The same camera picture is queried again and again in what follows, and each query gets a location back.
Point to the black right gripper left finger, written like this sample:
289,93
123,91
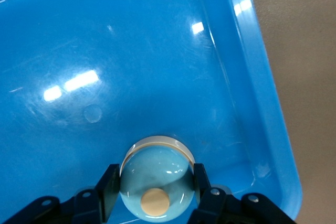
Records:
110,182

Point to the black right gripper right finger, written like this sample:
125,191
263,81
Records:
203,195

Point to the blue dome bell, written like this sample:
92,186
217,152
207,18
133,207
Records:
155,169

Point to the blue plastic tray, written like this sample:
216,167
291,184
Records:
131,51

